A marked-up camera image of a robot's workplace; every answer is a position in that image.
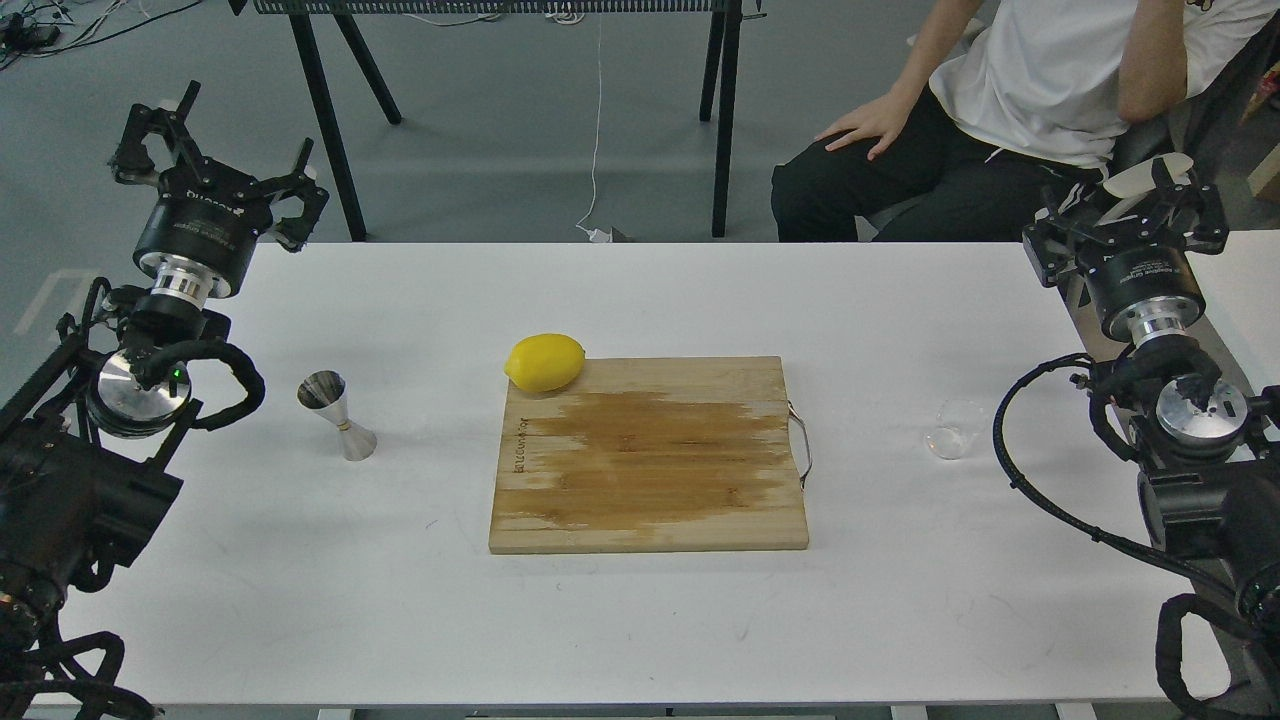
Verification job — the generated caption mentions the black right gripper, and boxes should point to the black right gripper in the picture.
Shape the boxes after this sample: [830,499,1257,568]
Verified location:
[1021,158,1230,343]

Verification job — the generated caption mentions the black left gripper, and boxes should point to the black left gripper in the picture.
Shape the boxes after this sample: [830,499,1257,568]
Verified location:
[108,79,330,300]

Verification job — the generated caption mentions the steel jigger measuring cup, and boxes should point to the steel jigger measuring cup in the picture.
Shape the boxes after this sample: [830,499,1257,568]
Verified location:
[296,370,378,462]

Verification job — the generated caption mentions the clear glass cup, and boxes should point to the clear glass cup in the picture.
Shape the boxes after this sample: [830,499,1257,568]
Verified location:
[924,398,987,461]

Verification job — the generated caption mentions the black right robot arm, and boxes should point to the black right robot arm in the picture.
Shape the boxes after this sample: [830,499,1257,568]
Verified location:
[992,152,1279,719]

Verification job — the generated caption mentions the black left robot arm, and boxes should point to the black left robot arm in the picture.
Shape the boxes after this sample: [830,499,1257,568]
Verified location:
[1,82,329,719]

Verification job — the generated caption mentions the person's hand on lap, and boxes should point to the person's hand on lap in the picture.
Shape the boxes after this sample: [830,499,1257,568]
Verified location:
[813,94,916,161]

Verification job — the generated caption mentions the seated person white shirt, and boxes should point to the seated person white shirt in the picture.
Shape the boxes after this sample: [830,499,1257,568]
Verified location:
[771,0,1280,243]

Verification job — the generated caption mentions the yellow lemon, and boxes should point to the yellow lemon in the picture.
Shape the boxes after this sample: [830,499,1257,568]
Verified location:
[504,333,586,393]

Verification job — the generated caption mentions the wooden cutting board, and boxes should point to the wooden cutting board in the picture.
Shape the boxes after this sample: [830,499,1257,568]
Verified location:
[488,356,810,555]

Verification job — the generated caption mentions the cables on floor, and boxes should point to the cables on floor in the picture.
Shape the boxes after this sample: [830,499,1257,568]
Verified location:
[0,0,206,73]

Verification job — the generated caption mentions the white hanging cable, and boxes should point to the white hanging cable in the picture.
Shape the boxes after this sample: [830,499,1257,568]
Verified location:
[575,15,613,243]

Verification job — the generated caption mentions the black metal frame table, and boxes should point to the black metal frame table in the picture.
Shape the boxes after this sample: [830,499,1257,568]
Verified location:
[228,0,768,243]

